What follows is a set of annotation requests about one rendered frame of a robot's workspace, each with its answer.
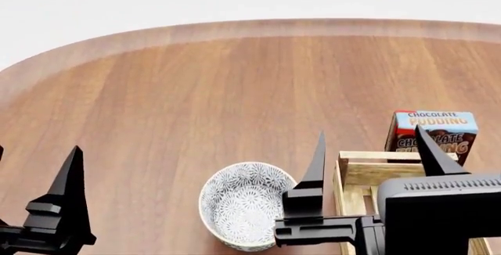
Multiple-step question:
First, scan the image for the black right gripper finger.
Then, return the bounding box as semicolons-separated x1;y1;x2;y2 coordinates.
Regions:
414;124;471;178
282;130;327;220

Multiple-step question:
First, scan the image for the light wooden tray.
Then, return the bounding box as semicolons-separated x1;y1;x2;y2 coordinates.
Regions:
332;149;495;255

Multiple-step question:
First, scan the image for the white patterned ceramic bowl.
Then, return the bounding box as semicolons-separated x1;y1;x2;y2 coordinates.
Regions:
198;161;300;253

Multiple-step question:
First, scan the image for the chocolate pudding box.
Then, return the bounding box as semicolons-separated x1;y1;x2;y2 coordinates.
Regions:
384;110;480;167

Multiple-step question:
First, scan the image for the grey gripper camera box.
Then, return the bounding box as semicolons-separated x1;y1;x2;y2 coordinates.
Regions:
377;172;501;227

